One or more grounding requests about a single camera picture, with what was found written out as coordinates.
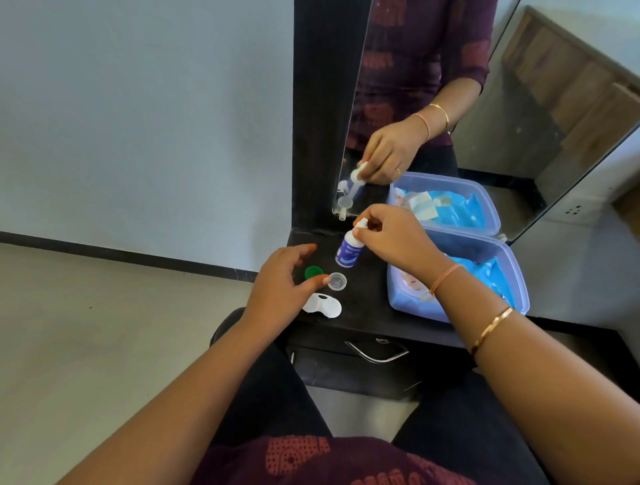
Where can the person's right hand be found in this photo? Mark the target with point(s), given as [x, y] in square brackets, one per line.
[402, 240]

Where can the person's left hand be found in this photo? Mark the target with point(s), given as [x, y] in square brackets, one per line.
[272, 295]

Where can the person's left thumb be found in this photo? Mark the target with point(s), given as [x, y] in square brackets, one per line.
[314, 285]

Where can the person's right thumb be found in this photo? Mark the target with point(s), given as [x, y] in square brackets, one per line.
[365, 237]

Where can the white bottle with blue label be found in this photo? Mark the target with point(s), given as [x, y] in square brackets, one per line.
[349, 251]

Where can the person's left forearm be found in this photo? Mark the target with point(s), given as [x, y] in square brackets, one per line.
[190, 404]

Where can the person's right forearm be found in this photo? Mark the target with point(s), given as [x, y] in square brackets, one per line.
[545, 384]

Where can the green round cap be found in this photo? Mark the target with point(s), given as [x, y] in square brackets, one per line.
[313, 272]

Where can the clear round lens cup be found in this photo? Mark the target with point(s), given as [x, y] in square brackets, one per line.
[337, 282]

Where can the white lens case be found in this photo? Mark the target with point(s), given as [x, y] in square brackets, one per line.
[327, 306]

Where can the white and pink packet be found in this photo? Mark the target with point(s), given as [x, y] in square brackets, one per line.
[412, 286]

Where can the blue plastic storage container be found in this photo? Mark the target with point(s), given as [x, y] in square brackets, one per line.
[405, 307]

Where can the black drawer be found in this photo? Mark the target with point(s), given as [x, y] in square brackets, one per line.
[330, 364]

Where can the person's black trousers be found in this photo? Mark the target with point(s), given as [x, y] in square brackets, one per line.
[280, 394]

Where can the blue plastic packet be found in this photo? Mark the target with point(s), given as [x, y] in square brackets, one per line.
[492, 280]

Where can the gold bangle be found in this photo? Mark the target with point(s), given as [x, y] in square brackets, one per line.
[492, 327]

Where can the person's maroon patterned top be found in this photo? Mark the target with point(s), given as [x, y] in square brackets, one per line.
[325, 462]

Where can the black skirting strip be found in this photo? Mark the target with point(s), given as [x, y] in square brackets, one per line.
[125, 256]

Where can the black mirror frame panel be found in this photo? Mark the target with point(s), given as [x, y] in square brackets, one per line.
[322, 110]

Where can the white wall socket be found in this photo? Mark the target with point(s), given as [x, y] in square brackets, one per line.
[580, 207]

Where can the wall mirror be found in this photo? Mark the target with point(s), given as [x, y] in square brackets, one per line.
[525, 75]

